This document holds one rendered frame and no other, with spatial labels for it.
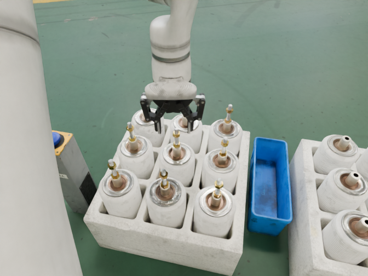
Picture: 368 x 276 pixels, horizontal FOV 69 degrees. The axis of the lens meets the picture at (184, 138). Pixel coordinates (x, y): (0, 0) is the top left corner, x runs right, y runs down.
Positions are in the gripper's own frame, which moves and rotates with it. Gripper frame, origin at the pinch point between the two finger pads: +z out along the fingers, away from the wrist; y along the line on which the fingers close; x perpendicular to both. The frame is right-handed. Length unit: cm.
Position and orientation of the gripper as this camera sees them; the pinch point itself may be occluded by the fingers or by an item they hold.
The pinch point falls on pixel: (173, 127)
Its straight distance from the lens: 62.5
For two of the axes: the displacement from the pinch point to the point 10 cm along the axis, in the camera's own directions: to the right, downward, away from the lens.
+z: 0.0, 6.8, 7.3
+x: 0.1, 7.3, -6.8
